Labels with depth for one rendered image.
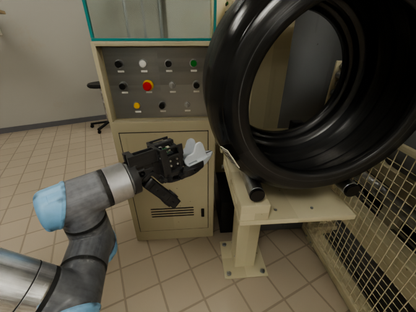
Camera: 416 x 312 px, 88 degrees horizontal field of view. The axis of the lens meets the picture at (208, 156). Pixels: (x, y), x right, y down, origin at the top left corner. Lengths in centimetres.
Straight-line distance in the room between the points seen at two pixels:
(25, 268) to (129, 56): 96
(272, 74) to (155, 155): 58
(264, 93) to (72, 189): 72
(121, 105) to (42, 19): 298
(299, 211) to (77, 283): 61
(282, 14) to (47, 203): 51
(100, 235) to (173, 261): 114
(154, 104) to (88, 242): 86
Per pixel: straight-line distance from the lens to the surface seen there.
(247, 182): 65
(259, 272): 155
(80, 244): 46
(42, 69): 415
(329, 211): 80
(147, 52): 115
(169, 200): 51
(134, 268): 161
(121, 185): 43
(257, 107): 90
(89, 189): 43
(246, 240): 136
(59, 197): 43
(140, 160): 44
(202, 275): 151
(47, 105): 425
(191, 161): 50
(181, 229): 162
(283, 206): 76
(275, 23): 47
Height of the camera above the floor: 129
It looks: 29 degrees down
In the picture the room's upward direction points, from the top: straight up
